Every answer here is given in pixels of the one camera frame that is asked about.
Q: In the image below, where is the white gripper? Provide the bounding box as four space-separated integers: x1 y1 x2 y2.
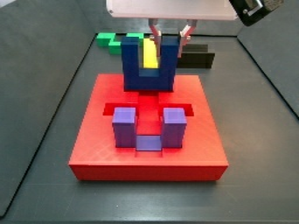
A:
107 0 237 57

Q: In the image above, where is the blue U-shaped block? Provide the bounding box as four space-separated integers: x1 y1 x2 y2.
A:
120 36 180 92

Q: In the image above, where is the red slotted board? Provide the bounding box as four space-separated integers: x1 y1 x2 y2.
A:
69 74 229 181

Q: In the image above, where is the yellow long bar block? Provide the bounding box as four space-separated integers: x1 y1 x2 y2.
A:
143 38 157 68

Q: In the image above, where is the green zigzag block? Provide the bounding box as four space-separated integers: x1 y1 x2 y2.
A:
96 32 145 55

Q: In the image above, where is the purple U-shaped block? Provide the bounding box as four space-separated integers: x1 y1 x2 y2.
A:
112 107 187 151

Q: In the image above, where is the black angled bracket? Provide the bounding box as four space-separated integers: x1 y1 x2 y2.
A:
176 44 215 69

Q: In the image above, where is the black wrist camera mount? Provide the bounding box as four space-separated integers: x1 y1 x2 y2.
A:
228 0 284 26

